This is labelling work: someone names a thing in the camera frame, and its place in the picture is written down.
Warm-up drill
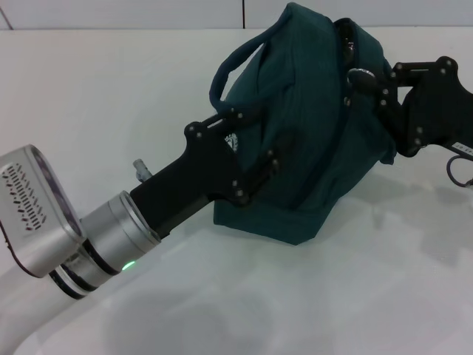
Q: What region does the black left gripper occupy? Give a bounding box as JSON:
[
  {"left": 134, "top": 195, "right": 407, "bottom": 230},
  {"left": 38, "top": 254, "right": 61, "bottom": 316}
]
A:
[{"left": 129, "top": 106, "right": 297, "bottom": 238}]

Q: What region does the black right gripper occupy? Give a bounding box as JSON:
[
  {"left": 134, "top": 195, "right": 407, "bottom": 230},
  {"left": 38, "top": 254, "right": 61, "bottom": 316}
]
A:
[{"left": 349, "top": 55, "right": 473, "bottom": 159}]

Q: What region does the dark blue insulated lunch bag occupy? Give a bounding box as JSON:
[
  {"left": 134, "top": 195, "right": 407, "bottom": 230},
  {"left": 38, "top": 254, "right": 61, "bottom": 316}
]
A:
[{"left": 208, "top": 1, "right": 398, "bottom": 246}]

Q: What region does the silver cylindrical plug stub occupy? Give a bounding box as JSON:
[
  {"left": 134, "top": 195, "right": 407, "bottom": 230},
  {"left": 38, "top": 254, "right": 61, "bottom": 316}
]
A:
[{"left": 132, "top": 158, "right": 152, "bottom": 183}]

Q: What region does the white ring zipper pull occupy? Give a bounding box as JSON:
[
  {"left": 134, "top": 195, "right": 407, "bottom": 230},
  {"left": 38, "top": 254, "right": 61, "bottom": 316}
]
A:
[{"left": 344, "top": 67, "right": 376, "bottom": 107}]

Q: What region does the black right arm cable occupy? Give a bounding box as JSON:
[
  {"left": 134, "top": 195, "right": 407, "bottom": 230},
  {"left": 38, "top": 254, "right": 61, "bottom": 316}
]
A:
[{"left": 446, "top": 153, "right": 473, "bottom": 189}]

